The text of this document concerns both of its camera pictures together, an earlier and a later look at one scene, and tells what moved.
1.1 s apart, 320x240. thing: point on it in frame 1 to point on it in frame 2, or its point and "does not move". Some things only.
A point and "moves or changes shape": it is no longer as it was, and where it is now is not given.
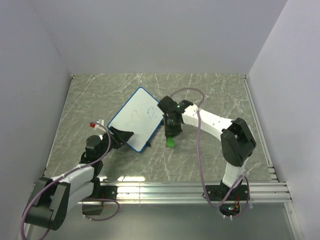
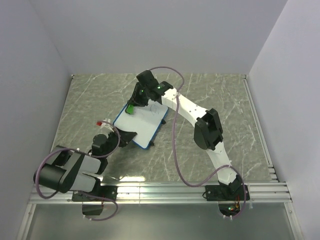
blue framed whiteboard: (139, 113) moves or changes shape
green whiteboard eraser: (170, 142) to (130, 109)
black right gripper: (170, 132) to (134, 99)
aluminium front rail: (275, 192) does not move
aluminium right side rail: (273, 178) does not move
